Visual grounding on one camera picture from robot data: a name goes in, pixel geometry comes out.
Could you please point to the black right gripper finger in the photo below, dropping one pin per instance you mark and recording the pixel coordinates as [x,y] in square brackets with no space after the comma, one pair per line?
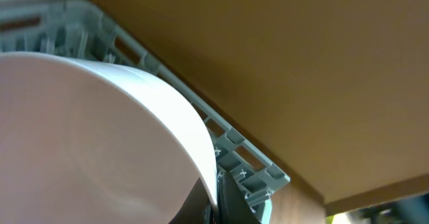
[232,206]

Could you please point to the pink bowl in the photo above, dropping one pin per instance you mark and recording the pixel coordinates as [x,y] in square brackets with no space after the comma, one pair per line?
[93,142]

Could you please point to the grey dishwasher rack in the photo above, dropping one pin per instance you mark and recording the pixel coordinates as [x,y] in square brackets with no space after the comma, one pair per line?
[79,29]

